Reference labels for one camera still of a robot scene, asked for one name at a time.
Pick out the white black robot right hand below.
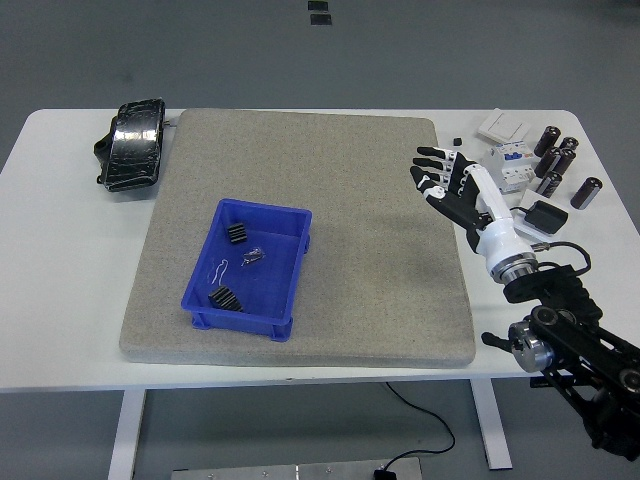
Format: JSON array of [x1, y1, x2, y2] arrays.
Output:
[[409, 145, 532, 274]]

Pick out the blue plastic box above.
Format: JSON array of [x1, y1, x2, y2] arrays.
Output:
[[179, 198, 314, 344]]

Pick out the large black gear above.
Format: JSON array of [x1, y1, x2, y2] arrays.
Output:
[[207, 284, 245, 314]]

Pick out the white flat plate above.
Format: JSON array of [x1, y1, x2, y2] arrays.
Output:
[[510, 188, 561, 249]]

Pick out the black power adapter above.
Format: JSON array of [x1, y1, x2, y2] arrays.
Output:
[[522, 199, 570, 235]]

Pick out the white circuit breaker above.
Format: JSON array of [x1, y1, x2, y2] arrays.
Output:
[[482, 138, 541, 195]]

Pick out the white table leg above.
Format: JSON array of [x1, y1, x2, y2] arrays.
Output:
[[469, 378, 514, 470], [107, 389, 147, 480]]

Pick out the grey-brown felt mat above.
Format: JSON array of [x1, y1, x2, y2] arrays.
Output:
[[118, 108, 476, 369]]

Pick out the black tape-wrapped pack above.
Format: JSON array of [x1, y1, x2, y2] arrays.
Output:
[[93, 97, 168, 195]]

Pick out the white wall switch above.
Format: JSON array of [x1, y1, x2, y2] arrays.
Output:
[[477, 108, 533, 144]]

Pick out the black floor cable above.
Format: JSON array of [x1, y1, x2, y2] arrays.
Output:
[[383, 382, 456, 469]]

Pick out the grey metal base plate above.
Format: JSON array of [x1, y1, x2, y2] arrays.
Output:
[[171, 457, 424, 480]]

